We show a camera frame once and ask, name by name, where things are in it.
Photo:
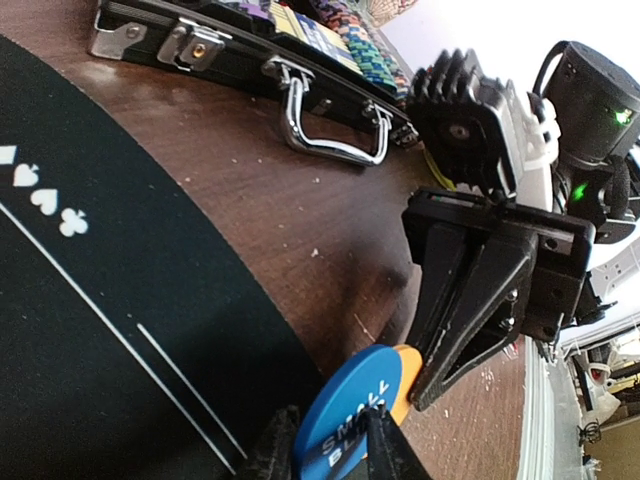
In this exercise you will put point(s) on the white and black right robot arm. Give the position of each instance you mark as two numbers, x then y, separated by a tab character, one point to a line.
600	280

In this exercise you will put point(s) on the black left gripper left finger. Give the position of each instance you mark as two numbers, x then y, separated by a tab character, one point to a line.
272	456

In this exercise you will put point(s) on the blue texas holdem card deck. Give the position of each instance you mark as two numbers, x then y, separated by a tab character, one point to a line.
310	32

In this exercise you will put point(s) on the orange round button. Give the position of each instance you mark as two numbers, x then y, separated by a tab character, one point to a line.
412	363

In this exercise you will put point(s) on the blue small blind button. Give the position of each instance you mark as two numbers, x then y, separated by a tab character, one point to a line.
331	440

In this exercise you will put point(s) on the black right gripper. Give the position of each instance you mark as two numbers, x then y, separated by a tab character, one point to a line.
491	268

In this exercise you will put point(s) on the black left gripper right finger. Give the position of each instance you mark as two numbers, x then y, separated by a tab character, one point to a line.
390	456

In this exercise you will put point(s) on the black poker chip case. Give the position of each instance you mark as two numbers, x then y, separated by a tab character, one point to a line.
327	108

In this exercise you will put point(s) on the cream patterned mug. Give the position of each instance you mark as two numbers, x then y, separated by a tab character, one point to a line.
382	12

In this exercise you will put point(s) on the round black poker mat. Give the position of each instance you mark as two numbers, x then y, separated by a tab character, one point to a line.
135	343

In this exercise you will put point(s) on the yellow-green bowl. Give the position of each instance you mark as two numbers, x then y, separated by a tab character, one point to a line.
441	179

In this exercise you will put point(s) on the right outer poker chip row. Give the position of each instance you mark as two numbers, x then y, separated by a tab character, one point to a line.
375	61

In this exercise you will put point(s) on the aluminium front rail base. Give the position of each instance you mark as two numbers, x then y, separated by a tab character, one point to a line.
550	421

